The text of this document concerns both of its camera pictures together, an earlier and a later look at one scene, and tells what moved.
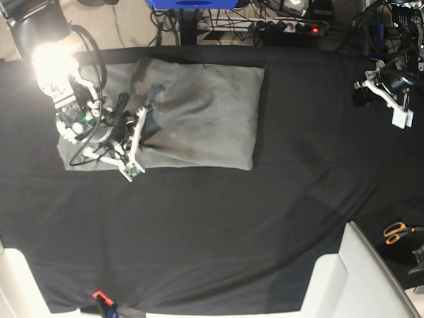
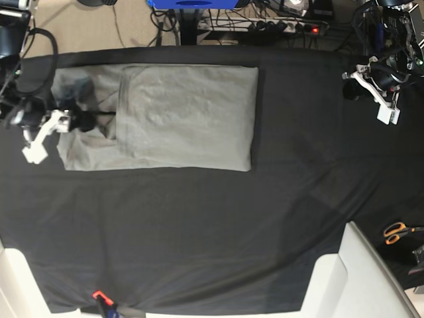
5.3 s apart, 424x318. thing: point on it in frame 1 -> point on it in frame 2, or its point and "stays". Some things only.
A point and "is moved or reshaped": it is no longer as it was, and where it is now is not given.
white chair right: (354, 283) stays
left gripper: (120, 123) -> (31, 113)
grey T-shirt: (209, 115) is moved or reshaped
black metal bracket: (419, 255) stays
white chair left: (21, 295) stays
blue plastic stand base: (193, 4) stays
